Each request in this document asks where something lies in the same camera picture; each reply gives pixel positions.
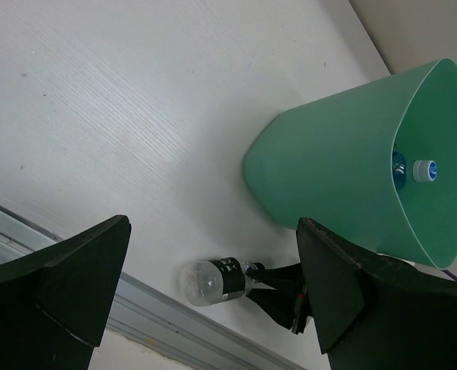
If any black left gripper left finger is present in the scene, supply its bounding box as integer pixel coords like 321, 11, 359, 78
0, 215, 132, 369

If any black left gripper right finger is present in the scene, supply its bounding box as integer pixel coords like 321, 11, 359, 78
296, 218, 457, 369

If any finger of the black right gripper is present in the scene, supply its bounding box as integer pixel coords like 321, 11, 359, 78
247, 263, 304, 289
247, 288, 309, 334

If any black label small bottle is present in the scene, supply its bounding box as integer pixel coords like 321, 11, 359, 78
180, 257, 265, 307

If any dark blue label bottle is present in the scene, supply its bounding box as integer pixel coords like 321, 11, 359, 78
391, 151, 437, 192

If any green plastic bin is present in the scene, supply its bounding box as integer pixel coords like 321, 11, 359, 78
244, 58, 457, 269

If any aluminium table frame rail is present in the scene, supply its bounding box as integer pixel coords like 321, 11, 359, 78
0, 205, 299, 369

